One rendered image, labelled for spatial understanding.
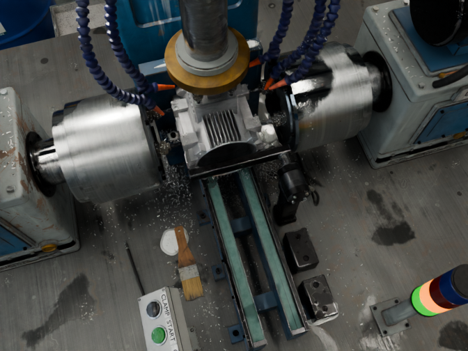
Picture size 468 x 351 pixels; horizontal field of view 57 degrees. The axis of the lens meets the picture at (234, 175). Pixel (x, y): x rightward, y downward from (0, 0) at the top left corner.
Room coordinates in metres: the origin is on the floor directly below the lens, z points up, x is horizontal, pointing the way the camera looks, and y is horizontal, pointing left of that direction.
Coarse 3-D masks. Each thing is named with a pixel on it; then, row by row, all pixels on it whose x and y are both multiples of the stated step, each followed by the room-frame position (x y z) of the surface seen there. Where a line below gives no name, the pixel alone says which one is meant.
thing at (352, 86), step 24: (336, 48) 0.71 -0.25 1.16; (264, 72) 0.75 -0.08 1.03; (288, 72) 0.64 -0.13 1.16; (312, 72) 0.64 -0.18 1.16; (336, 72) 0.64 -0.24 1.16; (360, 72) 0.65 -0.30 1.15; (288, 96) 0.59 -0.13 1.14; (312, 96) 0.58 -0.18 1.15; (336, 96) 0.59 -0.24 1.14; (360, 96) 0.60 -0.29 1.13; (264, 120) 0.57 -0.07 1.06; (288, 120) 0.56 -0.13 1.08; (312, 120) 0.54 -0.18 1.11; (336, 120) 0.55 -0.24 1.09; (360, 120) 0.56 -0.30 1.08; (312, 144) 0.53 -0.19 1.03
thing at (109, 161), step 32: (96, 96) 0.60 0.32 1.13; (64, 128) 0.50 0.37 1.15; (96, 128) 0.49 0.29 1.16; (128, 128) 0.50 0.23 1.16; (64, 160) 0.43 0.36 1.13; (96, 160) 0.43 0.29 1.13; (128, 160) 0.44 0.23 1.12; (160, 160) 0.51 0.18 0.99; (96, 192) 0.39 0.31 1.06; (128, 192) 0.40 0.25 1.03
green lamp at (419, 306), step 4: (416, 288) 0.18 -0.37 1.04; (420, 288) 0.17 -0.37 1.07; (416, 292) 0.16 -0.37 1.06; (412, 296) 0.16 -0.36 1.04; (416, 296) 0.16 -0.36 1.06; (412, 300) 0.15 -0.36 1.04; (416, 300) 0.15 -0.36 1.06; (420, 300) 0.15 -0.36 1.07; (416, 304) 0.14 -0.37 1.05; (420, 304) 0.14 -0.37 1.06; (416, 308) 0.14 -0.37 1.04; (420, 308) 0.13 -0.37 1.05; (424, 308) 0.13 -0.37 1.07; (420, 312) 0.13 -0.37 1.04; (424, 312) 0.13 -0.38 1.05; (428, 312) 0.13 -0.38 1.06; (432, 312) 0.12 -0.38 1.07
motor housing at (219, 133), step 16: (176, 96) 0.66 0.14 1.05; (224, 112) 0.57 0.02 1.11; (240, 112) 0.60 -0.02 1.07; (192, 128) 0.55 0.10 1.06; (208, 128) 0.54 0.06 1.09; (224, 128) 0.53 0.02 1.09; (240, 128) 0.54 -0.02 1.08; (208, 144) 0.50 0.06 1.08; (224, 144) 0.49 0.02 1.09; (240, 144) 0.57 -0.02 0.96; (256, 144) 0.52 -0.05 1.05; (192, 160) 0.47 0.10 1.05; (208, 160) 0.53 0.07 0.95; (224, 160) 0.53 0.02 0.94; (224, 176) 0.49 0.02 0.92
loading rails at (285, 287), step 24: (216, 192) 0.45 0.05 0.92; (240, 192) 0.48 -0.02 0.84; (216, 216) 0.38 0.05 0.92; (264, 216) 0.38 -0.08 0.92; (216, 240) 0.35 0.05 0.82; (264, 240) 0.32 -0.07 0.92; (240, 264) 0.26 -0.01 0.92; (264, 264) 0.28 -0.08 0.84; (240, 288) 0.20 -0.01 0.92; (288, 288) 0.20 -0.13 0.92; (240, 312) 0.15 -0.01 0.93; (264, 312) 0.17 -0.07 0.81; (288, 312) 0.15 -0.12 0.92; (240, 336) 0.11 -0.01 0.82; (264, 336) 0.10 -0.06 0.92; (288, 336) 0.10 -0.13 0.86
